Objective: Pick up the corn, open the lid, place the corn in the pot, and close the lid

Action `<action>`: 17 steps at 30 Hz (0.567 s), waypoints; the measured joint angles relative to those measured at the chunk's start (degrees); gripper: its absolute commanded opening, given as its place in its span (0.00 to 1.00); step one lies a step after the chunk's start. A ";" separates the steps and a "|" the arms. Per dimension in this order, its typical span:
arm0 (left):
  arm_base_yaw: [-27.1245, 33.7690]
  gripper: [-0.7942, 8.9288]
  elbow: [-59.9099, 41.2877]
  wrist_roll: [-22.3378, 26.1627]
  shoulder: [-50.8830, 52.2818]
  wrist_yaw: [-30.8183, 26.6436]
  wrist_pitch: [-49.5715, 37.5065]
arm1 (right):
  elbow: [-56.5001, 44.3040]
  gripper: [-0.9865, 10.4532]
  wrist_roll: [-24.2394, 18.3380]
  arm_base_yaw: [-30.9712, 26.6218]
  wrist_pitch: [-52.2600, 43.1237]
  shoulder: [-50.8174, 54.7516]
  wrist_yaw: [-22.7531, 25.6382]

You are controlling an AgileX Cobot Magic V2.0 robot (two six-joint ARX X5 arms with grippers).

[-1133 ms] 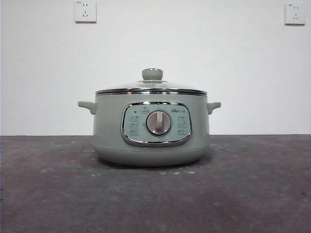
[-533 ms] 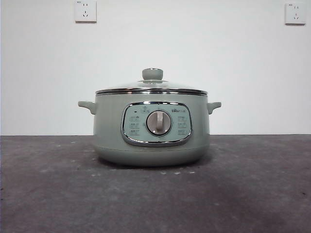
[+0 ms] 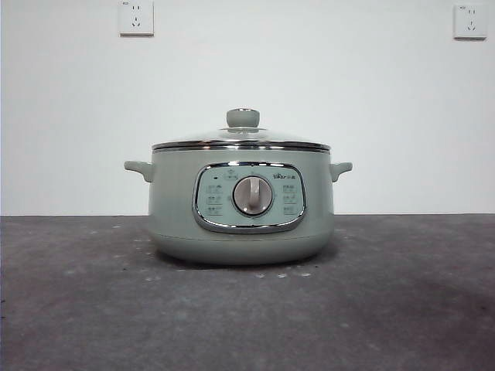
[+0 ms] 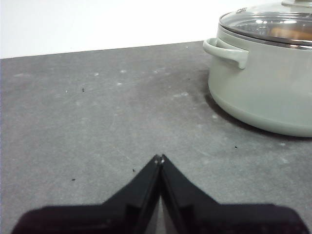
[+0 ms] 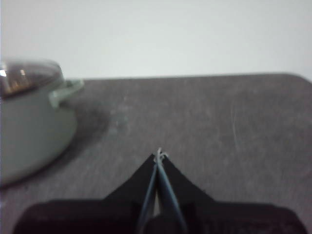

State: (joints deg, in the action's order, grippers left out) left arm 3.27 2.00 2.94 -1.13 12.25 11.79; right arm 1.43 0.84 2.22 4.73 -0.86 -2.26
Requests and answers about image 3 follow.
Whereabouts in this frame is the glass lid with green knob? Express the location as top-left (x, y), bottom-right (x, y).
top-left (151, 108), bottom-right (332, 152)

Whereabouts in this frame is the pale green electric cooking pot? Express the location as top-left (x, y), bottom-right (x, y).
top-left (123, 148), bottom-right (353, 266)

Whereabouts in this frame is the white wall socket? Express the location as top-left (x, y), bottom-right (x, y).
top-left (118, 0), bottom-right (155, 38)
top-left (453, 2), bottom-right (488, 40)

